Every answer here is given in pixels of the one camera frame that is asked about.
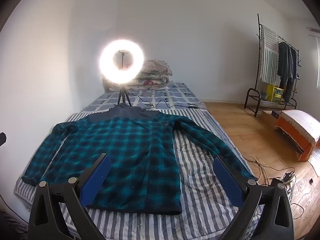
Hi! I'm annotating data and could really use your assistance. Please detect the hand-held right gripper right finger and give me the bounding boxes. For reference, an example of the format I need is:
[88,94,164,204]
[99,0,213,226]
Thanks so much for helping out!
[212,156,295,240]

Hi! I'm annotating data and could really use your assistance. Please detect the folded floral quilt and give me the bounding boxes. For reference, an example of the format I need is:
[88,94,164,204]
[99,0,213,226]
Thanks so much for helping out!
[102,60,173,92]

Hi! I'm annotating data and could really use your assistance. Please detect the dark hanging clothes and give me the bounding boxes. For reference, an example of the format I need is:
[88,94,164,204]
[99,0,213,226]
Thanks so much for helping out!
[277,42,300,103]

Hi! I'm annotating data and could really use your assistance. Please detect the cardboard box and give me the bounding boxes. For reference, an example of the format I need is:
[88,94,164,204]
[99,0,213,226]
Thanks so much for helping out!
[261,110,283,128]

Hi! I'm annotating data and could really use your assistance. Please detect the white lace cover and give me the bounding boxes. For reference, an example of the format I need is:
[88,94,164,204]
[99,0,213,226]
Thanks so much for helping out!
[278,110,320,143]

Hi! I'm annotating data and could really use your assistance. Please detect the black ring light cable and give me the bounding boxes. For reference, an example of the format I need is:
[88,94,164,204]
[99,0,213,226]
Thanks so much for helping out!
[126,86,208,110]

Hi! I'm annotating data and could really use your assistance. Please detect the black metal clothes rack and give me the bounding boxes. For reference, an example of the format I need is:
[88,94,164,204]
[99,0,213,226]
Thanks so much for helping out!
[244,14,302,117]

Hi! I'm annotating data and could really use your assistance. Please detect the blue checked bedsheet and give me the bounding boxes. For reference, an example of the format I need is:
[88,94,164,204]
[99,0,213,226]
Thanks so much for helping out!
[81,81,207,113]

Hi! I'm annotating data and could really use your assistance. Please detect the striped hanging towel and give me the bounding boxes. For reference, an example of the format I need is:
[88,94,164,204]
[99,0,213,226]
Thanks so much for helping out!
[260,26,280,84]

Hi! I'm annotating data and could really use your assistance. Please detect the blue white striped blanket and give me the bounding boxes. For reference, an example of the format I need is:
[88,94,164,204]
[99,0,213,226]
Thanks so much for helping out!
[15,109,265,240]

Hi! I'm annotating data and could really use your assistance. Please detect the yellow crate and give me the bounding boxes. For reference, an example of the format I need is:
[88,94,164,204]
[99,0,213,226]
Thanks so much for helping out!
[266,84,284,103]

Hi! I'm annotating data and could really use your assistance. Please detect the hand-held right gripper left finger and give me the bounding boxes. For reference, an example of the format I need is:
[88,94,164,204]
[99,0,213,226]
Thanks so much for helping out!
[28,153,112,240]

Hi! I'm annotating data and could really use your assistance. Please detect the teal plaid fleece jacket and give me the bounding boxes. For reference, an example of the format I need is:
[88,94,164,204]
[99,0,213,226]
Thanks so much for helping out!
[21,103,258,215]

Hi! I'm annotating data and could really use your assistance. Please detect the white ring light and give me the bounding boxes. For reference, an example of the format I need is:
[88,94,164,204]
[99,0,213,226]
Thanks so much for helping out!
[99,39,145,85]

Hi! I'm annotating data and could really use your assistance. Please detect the window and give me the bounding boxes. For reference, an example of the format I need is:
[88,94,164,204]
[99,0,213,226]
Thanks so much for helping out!
[307,27,320,88]

